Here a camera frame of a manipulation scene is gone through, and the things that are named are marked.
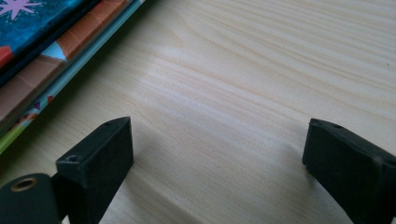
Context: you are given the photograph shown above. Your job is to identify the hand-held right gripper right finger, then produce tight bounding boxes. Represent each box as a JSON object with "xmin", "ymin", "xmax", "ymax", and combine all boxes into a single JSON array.
[{"xmin": 302, "ymin": 118, "xmax": 396, "ymax": 224}]

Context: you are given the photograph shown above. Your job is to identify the light blue animal picture book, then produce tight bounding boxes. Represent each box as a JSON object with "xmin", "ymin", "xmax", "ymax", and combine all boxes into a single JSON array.
[{"xmin": 0, "ymin": 0, "xmax": 147, "ymax": 156}]

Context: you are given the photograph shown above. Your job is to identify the dark blue picture book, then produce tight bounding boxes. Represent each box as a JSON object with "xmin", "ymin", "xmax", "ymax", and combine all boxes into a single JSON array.
[{"xmin": 0, "ymin": 0, "xmax": 102, "ymax": 88}]

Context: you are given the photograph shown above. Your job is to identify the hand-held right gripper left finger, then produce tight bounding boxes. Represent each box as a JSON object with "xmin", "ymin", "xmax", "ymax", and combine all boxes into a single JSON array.
[{"xmin": 55, "ymin": 116, "xmax": 134, "ymax": 224}]

